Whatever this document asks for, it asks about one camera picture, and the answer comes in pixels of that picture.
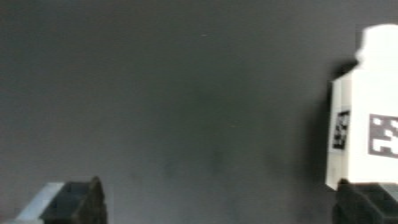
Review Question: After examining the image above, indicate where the white stool leg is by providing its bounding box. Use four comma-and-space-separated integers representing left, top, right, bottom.
326, 24, 398, 189

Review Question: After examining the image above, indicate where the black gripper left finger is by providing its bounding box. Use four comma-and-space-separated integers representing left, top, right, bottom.
11, 176, 109, 224

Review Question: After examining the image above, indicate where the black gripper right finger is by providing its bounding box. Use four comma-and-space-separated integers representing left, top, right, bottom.
333, 180, 398, 224

